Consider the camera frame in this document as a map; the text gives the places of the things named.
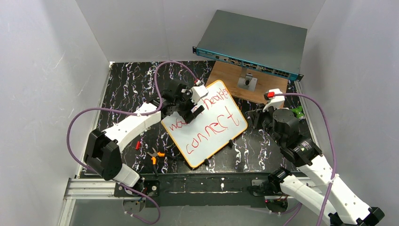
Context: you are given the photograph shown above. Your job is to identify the wooden board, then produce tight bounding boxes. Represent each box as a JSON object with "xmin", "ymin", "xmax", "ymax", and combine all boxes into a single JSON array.
[{"xmin": 206, "ymin": 61, "xmax": 288, "ymax": 104}]

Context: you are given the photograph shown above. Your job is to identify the orange handled pliers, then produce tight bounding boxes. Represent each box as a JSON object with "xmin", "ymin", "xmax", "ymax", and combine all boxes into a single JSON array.
[{"xmin": 147, "ymin": 148, "xmax": 177, "ymax": 177}]

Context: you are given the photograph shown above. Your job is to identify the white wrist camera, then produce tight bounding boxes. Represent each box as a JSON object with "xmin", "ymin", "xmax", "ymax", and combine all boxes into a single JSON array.
[
  {"xmin": 190, "ymin": 79, "xmax": 209, "ymax": 105},
  {"xmin": 263, "ymin": 89, "xmax": 285, "ymax": 112}
]

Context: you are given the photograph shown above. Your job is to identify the grey network switch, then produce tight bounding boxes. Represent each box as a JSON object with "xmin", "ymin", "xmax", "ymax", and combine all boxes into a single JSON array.
[{"xmin": 192, "ymin": 10, "xmax": 307, "ymax": 81}]

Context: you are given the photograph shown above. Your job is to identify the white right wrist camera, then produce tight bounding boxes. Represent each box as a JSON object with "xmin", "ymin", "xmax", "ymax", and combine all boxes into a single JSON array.
[{"xmin": 263, "ymin": 89, "xmax": 285, "ymax": 112}]

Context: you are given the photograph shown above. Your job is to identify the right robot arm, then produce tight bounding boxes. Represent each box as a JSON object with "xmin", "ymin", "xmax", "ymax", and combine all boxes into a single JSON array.
[{"xmin": 248, "ymin": 106, "xmax": 385, "ymax": 226}]

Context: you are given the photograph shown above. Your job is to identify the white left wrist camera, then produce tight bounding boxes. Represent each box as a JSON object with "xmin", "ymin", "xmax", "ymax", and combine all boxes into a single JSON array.
[{"xmin": 190, "ymin": 79, "xmax": 209, "ymax": 105}]

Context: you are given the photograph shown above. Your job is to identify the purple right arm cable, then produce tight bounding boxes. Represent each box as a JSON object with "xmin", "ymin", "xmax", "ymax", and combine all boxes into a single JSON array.
[{"xmin": 274, "ymin": 92, "xmax": 338, "ymax": 226}]

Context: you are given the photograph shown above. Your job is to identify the aluminium frame rail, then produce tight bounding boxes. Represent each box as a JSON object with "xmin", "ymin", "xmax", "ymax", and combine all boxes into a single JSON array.
[{"xmin": 57, "ymin": 178, "xmax": 354, "ymax": 226}]

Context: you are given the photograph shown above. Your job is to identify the white and green pipe fitting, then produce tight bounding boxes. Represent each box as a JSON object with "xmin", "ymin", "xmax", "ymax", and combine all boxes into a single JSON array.
[{"xmin": 291, "ymin": 105, "xmax": 305, "ymax": 121}]

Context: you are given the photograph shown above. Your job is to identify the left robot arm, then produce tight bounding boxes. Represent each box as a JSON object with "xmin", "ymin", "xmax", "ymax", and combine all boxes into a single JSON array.
[{"xmin": 83, "ymin": 81, "xmax": 208, "ymax": 187}]

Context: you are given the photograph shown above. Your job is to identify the metal bracket on board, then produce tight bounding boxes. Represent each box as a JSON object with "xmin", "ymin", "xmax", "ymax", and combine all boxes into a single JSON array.
[{"xmin": 238, "ymin": 67, "xmax": 257, "ymax": 91}]

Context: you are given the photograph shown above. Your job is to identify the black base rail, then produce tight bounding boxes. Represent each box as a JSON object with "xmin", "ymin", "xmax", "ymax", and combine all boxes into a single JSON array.
[{"xmin": 133, "ymin": 172, "xmax": 288, "ymax": 208}]

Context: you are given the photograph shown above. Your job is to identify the orange framed whiteboard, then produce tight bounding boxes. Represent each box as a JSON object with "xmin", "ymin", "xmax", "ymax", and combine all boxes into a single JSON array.
[{"xmin": 161, "ymin": 80, "xmax": 248, "ymax": 168}]

